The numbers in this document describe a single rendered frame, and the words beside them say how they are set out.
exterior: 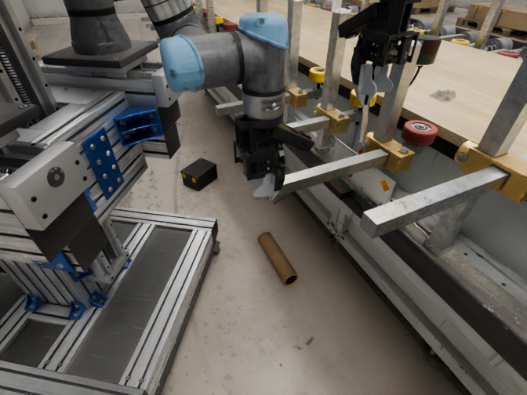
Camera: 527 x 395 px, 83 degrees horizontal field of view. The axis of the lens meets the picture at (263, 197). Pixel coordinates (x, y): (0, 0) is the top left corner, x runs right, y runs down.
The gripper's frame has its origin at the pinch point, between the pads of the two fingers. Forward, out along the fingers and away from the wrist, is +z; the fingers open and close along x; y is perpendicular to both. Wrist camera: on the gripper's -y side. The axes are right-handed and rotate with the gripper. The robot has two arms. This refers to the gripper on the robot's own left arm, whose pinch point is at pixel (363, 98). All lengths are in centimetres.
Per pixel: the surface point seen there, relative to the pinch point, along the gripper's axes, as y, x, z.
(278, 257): -35, -2, 92
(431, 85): -20, 47, 10
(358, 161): 3.5, -0.7, 14.2
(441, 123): 2.6, 26.3, 10.3
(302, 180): 4.3, -16.9, 14.5
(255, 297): -24, -19, 100
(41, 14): -810, -174, 61
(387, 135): 0.4, 9.9, 11.1
